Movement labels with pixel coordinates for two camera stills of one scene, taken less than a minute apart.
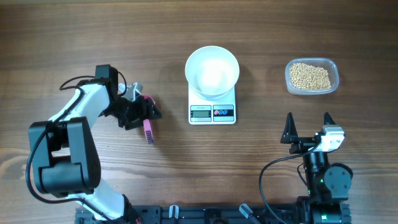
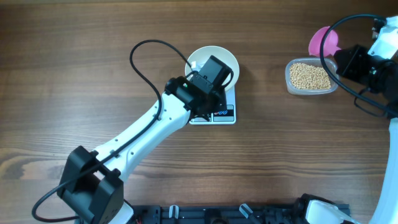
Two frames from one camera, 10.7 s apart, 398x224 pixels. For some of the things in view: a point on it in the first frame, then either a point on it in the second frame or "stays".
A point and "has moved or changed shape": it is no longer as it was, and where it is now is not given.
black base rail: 310,213 stays
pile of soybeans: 305,76 stays
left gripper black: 143,112 -> 221,101
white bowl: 212,71 stays
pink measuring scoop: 146,122 has moved or changed shape
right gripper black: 290,136 -> 347,68
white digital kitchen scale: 219,111 stays
